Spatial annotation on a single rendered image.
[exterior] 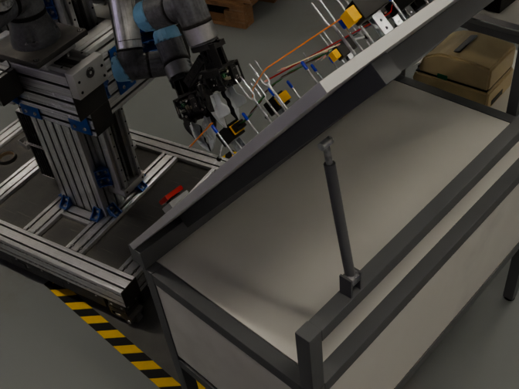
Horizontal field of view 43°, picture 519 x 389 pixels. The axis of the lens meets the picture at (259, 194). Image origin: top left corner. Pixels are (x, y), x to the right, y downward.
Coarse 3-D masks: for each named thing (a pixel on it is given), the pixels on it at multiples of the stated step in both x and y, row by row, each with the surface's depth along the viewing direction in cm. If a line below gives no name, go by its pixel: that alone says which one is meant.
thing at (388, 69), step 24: (480, 0) 124; (432, 24) 117; (456, 24) 119; (408, 48) 113; (360, 72) 98; (384, 72) 97; (336, 96) 105; (360, 96) 101; (312, 120) 113; (336, 120) 109; (288, 144) 122; (240, 168) 139; (264, 168) 132; (216, 192) 153; (192, 216) 170
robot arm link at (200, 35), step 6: (204, 24) 151; (210, 24) 152; (186, 30) 156; (192, 30) 151; (198, 30) 151; (204, 30) 151; (210, 30) 152; (186, 36) 153; (192, 36) 152; (198, 36) 151; (204, 36) 151; (210, 36) 152; (192, 42) 152; (198, 42) 152; (204, 42) 152
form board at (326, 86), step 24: (456, 0) 111; (408, 24) 94; (384, 48) 91; (336, 72) 86; (312, 96) 87; (288, 120) 94; (264, 144) 106; (192, 192) 129; (168, 216) 144; (144, 240) 163
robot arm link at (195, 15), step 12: (168, 0) 150; (180, 0) 148; (192, 0) 148; (204, 0) 151; (168, 12) 151; (180, 12) 150; (192, 12) 149; (204, 12) 150; (180, 24) 152; (192, 24) 150
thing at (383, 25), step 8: (352, 0) 112; (360, 0) 112; (368, 0) 112; (376, 0) 112; (384, 0) 112; (360, 8) 112; (368, 8) 112; (376, 8) 112; (368, 16) 112; (376, 16) 113; (384, 16) 113; (360, 24) 114; (384, 24) 113; (384, 32) 113
